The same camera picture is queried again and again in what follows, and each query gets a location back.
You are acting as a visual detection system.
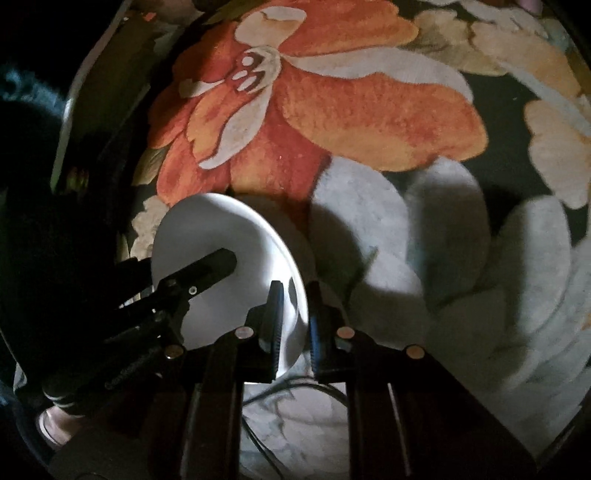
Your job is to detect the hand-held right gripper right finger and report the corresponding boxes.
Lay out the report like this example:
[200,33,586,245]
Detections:
[305,281,536,480]

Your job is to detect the floral rug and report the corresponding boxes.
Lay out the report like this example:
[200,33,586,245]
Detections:
[9,0,591,480]

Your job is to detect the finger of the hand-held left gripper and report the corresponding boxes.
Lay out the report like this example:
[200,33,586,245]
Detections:
[113,258,155,296]
[154,248,238,302]

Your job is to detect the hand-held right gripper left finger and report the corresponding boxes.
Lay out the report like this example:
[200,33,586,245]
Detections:
[139,280,286,480]

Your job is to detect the white bowl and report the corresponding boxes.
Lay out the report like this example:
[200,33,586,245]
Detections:
[151,193,309,385]

